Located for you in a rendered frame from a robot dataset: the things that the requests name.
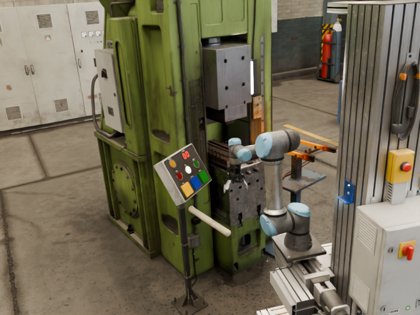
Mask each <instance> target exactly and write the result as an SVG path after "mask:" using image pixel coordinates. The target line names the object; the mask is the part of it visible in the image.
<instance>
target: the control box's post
mask: <svg viewBox="0 0 420 315"><path fill-rule="evenodd" d="M177 207H178V213H179V225H180V233H181V244H183V245H185V244H187V243H188V235H187V227H186V213H185V203H182V204H180V205H178V206H177ZM183 245H181V246H182V258H183V265H184V275H185V276H186V277H189V276H190V275H191V270H190V263H189V249H188V245H186V246H183ZM184 278H185V277H184ZM185 285H186V295H187V296H188V303H189V304H190V295H191V296H193V292H192V284H191V277H190V278H188V279H186V278H185Z"/></svg>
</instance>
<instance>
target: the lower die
mask: <svg viewBox="0 0 420 315"><path fill-rule="evenodd" d="M207 141H212V142H214V143H217V144H220V145H222V146H224V147H227V148H229V146H228V144H224V143H223V142H220V141H217V140H215V139H213V140H207ZM209 149H213V151H214V152H213V151H212V150H210V158H211V159H212V160H213V157H214V161H216V152H220V153H221V154H222V155H221V164H223V165H225V166H227V167H230V165H229V151H228V150H226V149H223V148H221V147H218V146H216V145H213V144H211V143H209V142H208V152H207V156H208V158H209ZM215 151H216V152H215ZM223 154H224V157H223ZM217 161H218V163H220V155H219V153H217Z"/></svg>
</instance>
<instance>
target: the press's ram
mask: <svg viewBox="0 0 420 315"><path fill-rule="evenodd" d="M202 59H203V70H204V91H205V102H206V107H209V108H213V109H217V110H222V109H225V108H231V107H234V106H238V105H242V104H246V103H251V102H252V93H251V45H249V44H235V43H227V42H221V45H218V46H202Z"/></svg>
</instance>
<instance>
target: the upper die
mask: <svg viewBox="0 0 420 315"><path fill-rule="evenodd" d="M206 116H208V117H210V118H214V119H217V120H220V121H223V122H228V121H232V120H235V119H239V118H243V117H246V116H247V104H242V105H238V106H234V107H229V108H225V109H222V110H217V109H213V108H210V107H206Z"/></svg>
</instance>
